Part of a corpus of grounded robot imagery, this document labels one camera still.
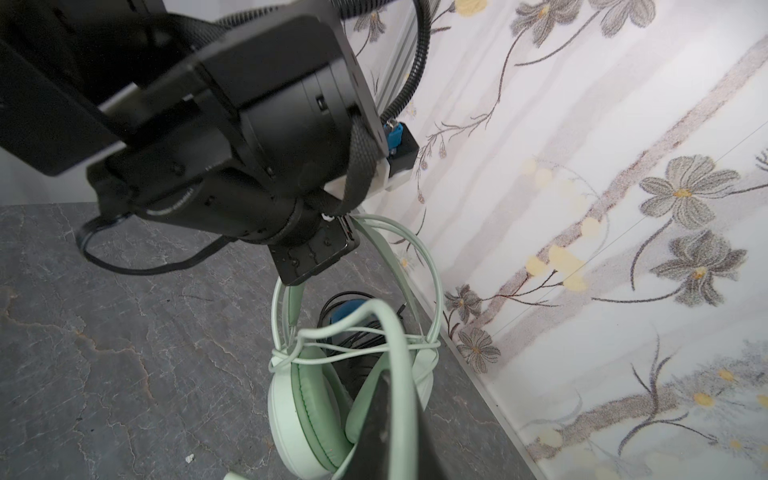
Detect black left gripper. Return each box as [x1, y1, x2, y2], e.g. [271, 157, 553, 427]
[269, 216, 359, 286]

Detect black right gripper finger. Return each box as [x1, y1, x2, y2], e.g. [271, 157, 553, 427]
[352, 371, 447, 480]

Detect black blue headphones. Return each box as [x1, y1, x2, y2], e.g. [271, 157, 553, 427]
[316, 290, 386, 398]

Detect mint green headphones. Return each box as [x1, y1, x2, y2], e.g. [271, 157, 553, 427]
[223, 213, 445, 480]

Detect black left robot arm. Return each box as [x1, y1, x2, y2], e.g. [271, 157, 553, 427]
[1, 1, 432, 286]

